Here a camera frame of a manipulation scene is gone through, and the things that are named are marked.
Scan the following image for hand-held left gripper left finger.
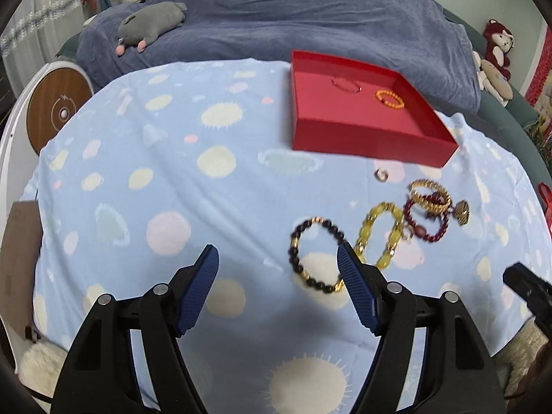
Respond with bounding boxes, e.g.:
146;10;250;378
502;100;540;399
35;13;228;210
52;244;220;414

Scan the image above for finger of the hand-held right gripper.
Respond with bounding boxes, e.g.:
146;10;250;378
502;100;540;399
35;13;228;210
502;262;552;337

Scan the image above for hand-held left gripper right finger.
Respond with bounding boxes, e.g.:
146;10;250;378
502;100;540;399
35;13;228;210
336;241;507;414

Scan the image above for yellow bead bracelet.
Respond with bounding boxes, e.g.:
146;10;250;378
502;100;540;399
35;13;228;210
353;202;406;270

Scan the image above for dark bead bracelet gold spacers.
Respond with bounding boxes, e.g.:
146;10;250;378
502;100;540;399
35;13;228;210
288;218;351;295

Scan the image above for dark red bead bracelet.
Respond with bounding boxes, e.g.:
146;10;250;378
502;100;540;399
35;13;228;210
403;198;451;244

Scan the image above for gold wristwatch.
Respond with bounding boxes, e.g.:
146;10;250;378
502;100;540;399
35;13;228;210
448;200;471;225

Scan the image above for gold chain bracelet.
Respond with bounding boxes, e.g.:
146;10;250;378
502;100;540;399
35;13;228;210
407;179;452;216

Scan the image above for red shallow box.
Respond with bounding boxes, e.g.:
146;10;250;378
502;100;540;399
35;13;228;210
290;49;459;169

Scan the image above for red gift bag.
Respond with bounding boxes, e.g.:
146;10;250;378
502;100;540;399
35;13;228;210
538;183;552;234

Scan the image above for light blue spotted blanket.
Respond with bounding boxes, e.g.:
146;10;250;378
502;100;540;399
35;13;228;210
19;58;552;414

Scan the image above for bunch of flowers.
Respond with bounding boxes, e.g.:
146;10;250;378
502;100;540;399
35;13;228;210
524;95;552;160

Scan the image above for green sofa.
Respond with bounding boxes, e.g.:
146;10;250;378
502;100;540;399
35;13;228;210
444;6;552;199

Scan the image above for white fluffy cushion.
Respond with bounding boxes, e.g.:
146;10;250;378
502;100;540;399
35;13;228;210
19;341;67;391

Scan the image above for brown cardboard box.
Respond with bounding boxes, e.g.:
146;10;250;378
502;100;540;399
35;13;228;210
0;200;44;341

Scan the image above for thin red bangle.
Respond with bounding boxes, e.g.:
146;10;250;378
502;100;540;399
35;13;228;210
331;77;362;95

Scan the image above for beige plush toy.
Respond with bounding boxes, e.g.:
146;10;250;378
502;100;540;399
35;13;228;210
472;51;514;106

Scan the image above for round white wooden-top table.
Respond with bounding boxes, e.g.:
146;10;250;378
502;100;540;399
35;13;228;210
0;61;95;225

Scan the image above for red monkey plush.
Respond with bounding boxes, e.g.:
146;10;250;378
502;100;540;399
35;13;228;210
482;19;516;80

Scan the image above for grey plush animal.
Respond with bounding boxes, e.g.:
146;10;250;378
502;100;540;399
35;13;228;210
116;1;187;57

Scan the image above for dark blue blanket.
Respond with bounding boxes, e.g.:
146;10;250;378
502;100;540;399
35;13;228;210
77;0;481;115

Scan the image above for silver tinsel garland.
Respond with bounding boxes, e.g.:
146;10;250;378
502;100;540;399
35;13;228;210
0;0;82;52

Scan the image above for orange bead bracelet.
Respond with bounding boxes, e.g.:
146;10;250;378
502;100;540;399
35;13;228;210
375;89;405;109

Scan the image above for red dotted wall banner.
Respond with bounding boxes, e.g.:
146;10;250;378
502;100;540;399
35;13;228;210
526;26;552;106

